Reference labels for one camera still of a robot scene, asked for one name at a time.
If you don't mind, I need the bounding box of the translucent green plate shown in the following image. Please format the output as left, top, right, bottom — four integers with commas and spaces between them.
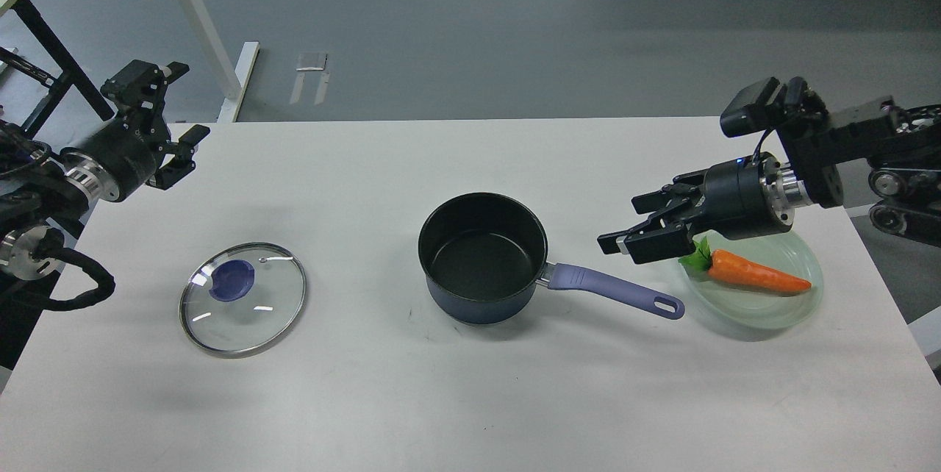
679, 231, 823, 331

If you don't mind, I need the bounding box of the orange toy carrot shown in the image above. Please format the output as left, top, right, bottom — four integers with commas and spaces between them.
678, 237, 813, 296

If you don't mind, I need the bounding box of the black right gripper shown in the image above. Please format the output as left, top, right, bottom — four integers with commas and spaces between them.
597, 151, 793, 264

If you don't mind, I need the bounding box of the glass lid with blue knob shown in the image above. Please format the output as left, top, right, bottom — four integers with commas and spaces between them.
178, 242, 308, 358

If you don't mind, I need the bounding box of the black metal rack left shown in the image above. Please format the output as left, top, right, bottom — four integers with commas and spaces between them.
1, 0, 115, 138

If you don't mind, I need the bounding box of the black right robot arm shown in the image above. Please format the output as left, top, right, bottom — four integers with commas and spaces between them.
597, 77, 940, 264

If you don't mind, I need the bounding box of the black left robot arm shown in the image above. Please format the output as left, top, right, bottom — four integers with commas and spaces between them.
1, 60, 210, 371

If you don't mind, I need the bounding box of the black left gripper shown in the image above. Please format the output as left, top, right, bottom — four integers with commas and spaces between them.
61, 60, 211, 203

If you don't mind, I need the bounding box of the blue saucepan with handle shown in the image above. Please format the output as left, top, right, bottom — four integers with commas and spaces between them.
418, 193, 685, 324

